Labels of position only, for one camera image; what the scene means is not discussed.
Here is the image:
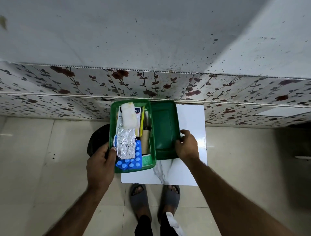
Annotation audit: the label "person's right hand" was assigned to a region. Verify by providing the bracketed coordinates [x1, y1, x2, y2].
[175, 130, 200, 164]

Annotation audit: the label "person's left hand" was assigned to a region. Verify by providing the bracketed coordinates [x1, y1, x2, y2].
[86, 142, 117, 194]

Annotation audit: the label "green plastic box lid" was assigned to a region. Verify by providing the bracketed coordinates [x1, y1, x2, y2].
[150, 100, 181, 160]

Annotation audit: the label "green plastic storage box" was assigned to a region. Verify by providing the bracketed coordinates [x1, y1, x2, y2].
[109, 99, 157, 174]

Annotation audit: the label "person's left forearm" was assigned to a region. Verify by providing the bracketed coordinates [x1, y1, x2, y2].
[44, 185, 110, 236]

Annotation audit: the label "person's right forearm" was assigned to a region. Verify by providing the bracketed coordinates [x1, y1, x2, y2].
[185, 157, 298, 236]

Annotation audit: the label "silver foil blister pack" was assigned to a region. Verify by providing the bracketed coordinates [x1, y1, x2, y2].
[114, 124, 136, 159]

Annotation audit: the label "black round stool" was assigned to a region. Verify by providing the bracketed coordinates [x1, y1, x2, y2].
[87, 124, 110, 157]

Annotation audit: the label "blue pill blister pack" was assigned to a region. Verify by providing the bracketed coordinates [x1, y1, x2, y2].
[112, 135, 142, 170]

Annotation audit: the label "brown cardboard tape roll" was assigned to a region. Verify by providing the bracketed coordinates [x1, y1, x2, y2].
[140, 130, 151, 155]

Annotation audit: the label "green and white small packet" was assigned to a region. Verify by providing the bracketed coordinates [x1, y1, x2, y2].
[141, 154, 152, 169]

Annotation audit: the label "white gauze pad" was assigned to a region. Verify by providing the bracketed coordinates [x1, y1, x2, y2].
[121, 102, 137, 129]

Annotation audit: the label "person's right foot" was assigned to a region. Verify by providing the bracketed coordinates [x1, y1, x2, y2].
[161, 185, 180, 215]

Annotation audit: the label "person's foot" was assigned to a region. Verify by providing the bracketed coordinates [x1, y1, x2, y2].
[161, 185, 180, 215]
[132, 185, 151, 218]

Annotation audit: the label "yellow flat packet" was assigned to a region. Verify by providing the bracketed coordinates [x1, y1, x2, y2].
[139, 106, 145, 137]

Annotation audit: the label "white bandage packet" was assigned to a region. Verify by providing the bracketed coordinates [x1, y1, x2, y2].
[118, 107, 141, 137]

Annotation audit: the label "person's left foot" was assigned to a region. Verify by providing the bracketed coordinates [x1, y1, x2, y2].
[132, 185, 151, 218]

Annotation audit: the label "grey right slipper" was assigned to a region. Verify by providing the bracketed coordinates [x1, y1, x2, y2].
[157, 184, 181, 224]

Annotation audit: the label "grey slipper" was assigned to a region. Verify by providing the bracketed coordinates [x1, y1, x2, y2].
[129, 183, 152, 220]
[157, 184, 181, 224]

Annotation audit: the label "grey left slipper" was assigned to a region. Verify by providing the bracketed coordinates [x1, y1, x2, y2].
[129, 183, 152, 220]

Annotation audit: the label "white cloth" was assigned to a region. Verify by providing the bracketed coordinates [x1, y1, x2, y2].
[166, 212, 186, 236]

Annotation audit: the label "person's black trousers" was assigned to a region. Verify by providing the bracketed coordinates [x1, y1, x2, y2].
[134, 211, 181, 236]

